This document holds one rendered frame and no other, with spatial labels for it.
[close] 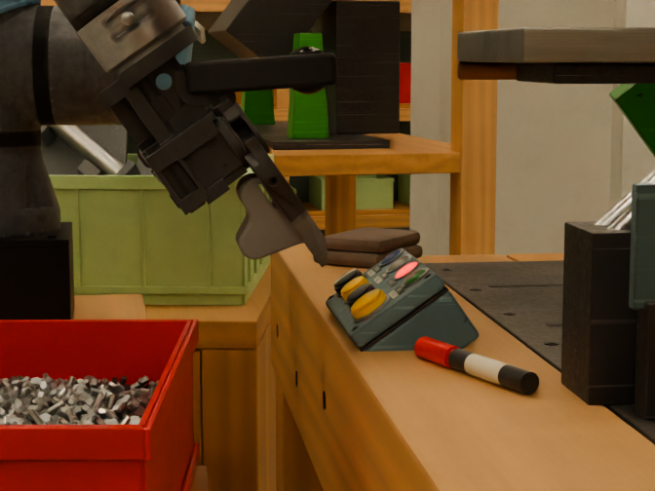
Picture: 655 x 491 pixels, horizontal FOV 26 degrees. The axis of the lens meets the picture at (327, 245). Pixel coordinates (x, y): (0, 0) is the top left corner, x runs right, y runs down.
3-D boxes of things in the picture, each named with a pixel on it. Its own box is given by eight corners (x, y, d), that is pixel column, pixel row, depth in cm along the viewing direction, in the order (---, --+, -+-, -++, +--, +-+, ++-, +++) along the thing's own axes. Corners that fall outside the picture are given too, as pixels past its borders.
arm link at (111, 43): (157, -22, 111) (158, -28, 103) (191, 26, 112) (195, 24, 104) (79, 33, 111) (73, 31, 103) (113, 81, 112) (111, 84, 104)
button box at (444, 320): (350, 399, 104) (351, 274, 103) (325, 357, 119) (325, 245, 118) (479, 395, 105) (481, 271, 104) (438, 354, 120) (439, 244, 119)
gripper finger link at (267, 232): (276, 298, 112) (208, 204, 110) (336, 255, 112) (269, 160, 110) (279, 306, 109) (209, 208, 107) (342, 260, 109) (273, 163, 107)
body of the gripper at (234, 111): (188, 211, 114) (98, 88, 112) (275, 150, 114) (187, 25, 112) (191, 223, 106) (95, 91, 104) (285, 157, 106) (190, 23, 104)
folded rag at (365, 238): (377, 270, 143) (377, 241, 143) (311, 264, 147) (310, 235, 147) (424, 258, 151) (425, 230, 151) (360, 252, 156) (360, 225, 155)
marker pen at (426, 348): (540, 395, 91) (541, 369, 91) (520, 396, 90) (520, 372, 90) (432, 357, 102) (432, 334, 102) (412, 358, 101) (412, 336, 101)
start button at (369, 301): (360, 324, 104) (350, 312, 104) (354, 317, 107) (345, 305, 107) (391, 301, 104) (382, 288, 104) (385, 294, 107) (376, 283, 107)
